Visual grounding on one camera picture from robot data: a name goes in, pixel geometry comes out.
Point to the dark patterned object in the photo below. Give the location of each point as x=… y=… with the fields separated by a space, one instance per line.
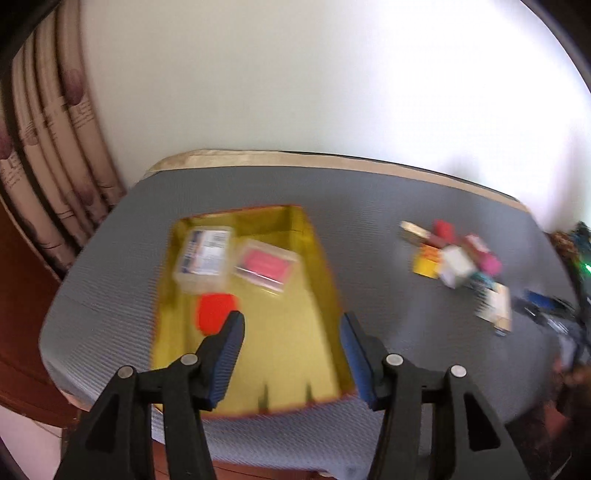
x=570 y=240

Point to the clear plastic box pink insert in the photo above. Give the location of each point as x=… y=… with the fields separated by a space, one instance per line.
x=265 y=265

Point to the white beige box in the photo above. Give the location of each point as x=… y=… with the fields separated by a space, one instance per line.
x=497 y=307

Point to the brown wooden door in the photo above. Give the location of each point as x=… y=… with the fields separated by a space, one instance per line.
x=23 y=323

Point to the yellow red small box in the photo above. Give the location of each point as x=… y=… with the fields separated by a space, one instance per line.
x=425 y=263

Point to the lip gloss tube gold cap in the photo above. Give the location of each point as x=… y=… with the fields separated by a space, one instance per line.
x=413 y=230

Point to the pink small box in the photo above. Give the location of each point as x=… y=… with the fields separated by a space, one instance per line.
x=487 y=263

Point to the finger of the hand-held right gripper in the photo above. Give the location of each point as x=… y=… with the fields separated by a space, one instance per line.
x=542 y=302

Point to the red tin box gold interior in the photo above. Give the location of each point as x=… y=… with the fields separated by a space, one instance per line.
x=286 y=323

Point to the beige patterned curtain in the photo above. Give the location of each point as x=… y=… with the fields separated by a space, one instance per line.
x=46 y=138

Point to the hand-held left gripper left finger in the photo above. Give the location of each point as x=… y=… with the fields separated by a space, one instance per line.
x=231 y=350

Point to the blue patterned small item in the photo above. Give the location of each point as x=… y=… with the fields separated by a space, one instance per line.
x=480 y=279

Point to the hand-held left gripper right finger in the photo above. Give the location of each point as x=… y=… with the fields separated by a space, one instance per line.
x=358 y=355

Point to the orange red small box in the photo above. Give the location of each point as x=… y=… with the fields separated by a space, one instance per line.
x=212 y=314

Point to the clear box with blue label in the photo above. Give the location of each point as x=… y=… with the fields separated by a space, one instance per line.
x=203 y=254

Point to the red rectangular box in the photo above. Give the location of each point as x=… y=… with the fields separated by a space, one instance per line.
x=444 y=228

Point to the white small box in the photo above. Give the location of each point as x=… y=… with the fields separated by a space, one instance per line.
x=455 y=265

